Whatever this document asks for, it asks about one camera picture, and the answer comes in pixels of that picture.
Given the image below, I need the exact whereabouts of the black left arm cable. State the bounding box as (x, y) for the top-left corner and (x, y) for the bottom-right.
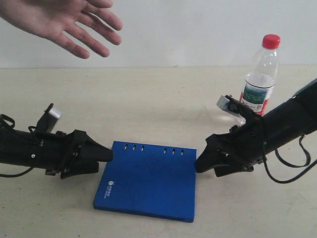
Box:
(0, 114), (35, 178)

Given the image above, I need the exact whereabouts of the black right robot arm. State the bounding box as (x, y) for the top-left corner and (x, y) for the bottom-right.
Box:
(194, 80), (317, 177)

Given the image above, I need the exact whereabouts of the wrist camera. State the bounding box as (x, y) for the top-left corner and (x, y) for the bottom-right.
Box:
(35, 103), (62, 132)
(216, 95), (251, 125)

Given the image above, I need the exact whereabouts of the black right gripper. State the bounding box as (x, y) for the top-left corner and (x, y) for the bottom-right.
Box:
(194, 124), (265, 177)

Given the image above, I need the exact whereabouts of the blue ring-bound notebook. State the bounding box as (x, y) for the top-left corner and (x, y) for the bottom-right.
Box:
(93, 141), (197, 223)

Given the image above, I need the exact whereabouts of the clear plastic water bottle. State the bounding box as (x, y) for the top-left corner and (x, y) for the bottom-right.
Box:
(239, 34), (281, 116)

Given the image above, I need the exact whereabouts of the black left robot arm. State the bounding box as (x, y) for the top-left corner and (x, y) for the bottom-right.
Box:
(0, 129), (113, 179)

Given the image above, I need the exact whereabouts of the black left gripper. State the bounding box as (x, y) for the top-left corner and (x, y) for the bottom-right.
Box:
(41, 130), (113, 179)

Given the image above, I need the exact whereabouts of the person's open hand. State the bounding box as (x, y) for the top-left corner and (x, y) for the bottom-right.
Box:
(0, 0), (123, 59)

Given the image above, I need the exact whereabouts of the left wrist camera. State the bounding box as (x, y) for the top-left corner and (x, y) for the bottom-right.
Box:
(35, 103), (62, 132)

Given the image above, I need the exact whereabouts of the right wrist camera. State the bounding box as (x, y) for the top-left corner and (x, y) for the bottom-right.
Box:
(216, 95), (251, 125)

